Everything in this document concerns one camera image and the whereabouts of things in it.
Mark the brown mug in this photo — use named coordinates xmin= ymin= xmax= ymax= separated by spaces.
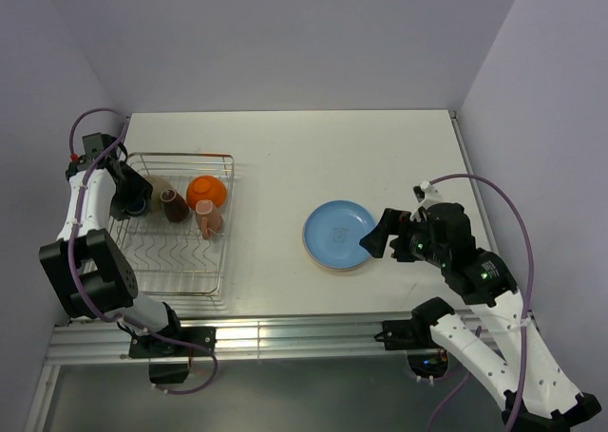
xmin=161 ymin=189 xmax=189 ymax=223

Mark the beige bowl white inside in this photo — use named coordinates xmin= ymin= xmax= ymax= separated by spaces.
xmin=143 ymin=175 xmax=174 ymax=214

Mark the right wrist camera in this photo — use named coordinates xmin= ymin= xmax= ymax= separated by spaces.
xmin=410 ymin=180 xmax=444 ymax=221

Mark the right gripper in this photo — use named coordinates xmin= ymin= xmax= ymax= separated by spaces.
xmin=358 ymin=206 xmax=447 ymax=266

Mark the wire dish rack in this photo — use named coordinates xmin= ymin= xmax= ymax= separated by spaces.
xmin=109 ymin=152 xmax=235 ymax=296

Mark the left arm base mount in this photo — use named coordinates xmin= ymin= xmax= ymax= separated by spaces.
xmin=128 ymin=327 xmax=217 ymax=385

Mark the pink mug white inside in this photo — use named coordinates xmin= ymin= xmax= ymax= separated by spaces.
xmin=195 ymin=199 xmax=223 ymax=240

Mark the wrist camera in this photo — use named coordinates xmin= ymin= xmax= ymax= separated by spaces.
xmin=69 ymin=153 xmax=88 ymax=167
xmin=410 ymin=180 xmax=444 ymax=221

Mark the aluminium frame rail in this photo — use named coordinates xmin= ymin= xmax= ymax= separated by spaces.
xmin=43 ymin=312 xmax=410 ymax=366

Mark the dark blue mug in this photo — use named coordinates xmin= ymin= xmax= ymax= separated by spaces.
xmin=124 ymin=197 xmax=147 ymax=217

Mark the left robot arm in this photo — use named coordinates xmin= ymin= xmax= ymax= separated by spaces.
xmin=39 ymin=133 xmax=185 ymax=358

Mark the blue plate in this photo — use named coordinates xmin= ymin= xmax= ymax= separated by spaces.
xmin=302 ymin=200 xmax=376 ymax=268

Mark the orange bowl white inside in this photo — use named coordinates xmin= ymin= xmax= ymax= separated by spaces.
xmin=186 ymin=176 xmax=228 ymax=210

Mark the beige yellow plate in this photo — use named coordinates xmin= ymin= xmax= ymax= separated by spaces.
xmin=314 ymin=261 xmax=368 ymax=273

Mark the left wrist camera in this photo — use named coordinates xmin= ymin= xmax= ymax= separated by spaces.
xmin=69 ymin=153 xmax=88 ymax=167

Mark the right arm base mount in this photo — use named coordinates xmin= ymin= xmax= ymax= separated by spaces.
xmin=373 ymin=318 xmax=449 ymax=381

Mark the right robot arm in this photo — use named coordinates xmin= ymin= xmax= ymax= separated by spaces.
xmin=359 ymin=203 xmax=601 ymax=431

